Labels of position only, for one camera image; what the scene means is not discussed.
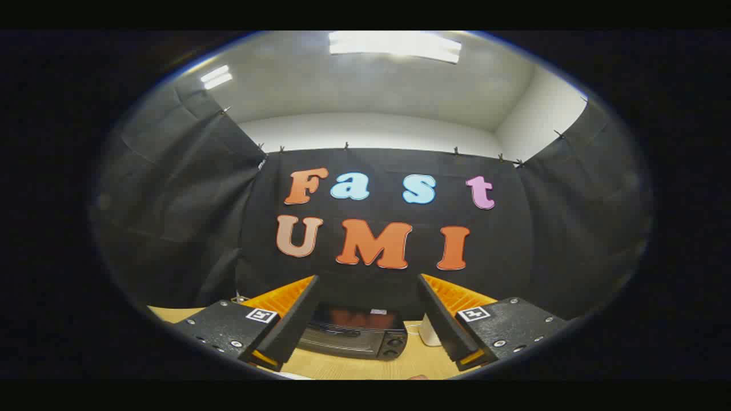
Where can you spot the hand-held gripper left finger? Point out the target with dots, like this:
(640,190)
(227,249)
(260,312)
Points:
(297,319)

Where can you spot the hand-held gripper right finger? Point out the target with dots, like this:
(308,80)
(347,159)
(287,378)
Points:
(440,319)

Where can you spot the black toaster oven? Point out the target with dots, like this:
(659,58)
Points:
(354,337)

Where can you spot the white pop-up toaster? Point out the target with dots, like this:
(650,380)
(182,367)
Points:
(428,334)

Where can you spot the small ceiling light panel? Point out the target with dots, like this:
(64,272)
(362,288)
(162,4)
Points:
(216,77)

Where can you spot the large ceiling light panel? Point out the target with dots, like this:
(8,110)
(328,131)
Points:
(394,45)

